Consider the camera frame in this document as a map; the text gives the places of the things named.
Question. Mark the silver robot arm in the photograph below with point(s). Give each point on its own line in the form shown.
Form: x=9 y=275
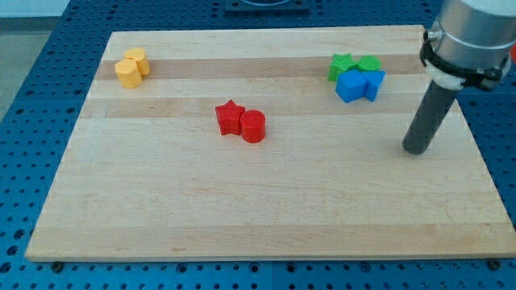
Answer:
x=487 y=23

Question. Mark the blue triangle block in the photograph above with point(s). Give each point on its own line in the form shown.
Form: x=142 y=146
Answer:
x=374 y=80

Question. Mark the red cylinder block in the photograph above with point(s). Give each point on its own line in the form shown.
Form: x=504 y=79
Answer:
x=253 y=126

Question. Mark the wooden board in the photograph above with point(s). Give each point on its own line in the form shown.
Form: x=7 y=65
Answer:
x=147 y=176

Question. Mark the red star block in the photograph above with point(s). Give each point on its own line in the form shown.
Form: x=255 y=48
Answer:
x=228 y=117

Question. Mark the blue cube block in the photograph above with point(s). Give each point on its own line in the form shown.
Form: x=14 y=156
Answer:
x=350 y=85

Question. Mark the green star block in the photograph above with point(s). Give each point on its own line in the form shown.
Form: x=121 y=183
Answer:
x=340 y=64

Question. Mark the green cylinder block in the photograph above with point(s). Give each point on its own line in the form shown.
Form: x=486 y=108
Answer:
x=368 y=64

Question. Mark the yellow heart block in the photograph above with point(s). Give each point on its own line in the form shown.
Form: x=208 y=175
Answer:
x=139 y=55

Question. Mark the yellow hexagon block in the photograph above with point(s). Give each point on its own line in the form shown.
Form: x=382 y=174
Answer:
x=128 y=73

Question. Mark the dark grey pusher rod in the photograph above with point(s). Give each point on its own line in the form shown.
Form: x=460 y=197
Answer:
x=430 y=114

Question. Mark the black cable clamp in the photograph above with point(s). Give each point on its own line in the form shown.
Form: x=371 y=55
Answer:
x=454 y=64

